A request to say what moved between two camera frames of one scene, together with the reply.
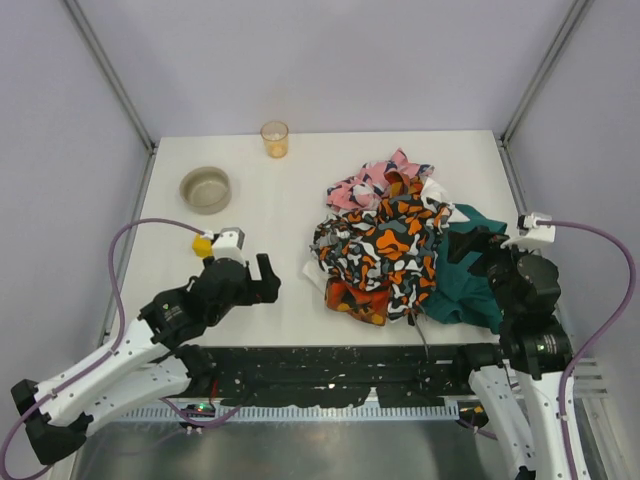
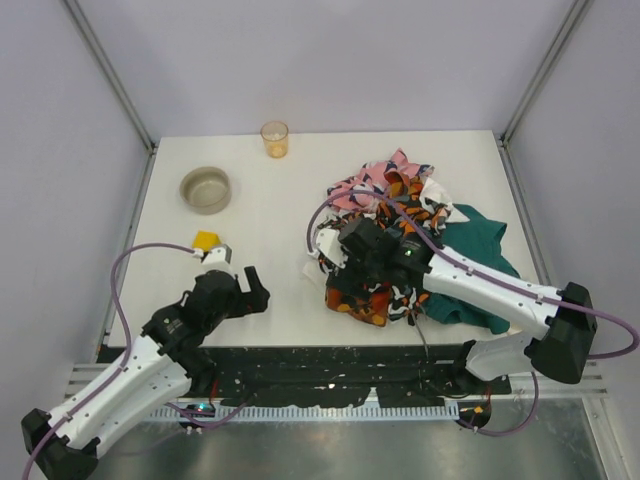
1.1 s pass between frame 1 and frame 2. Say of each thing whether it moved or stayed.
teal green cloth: stayed
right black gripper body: moved
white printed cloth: stayed
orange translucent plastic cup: stayed
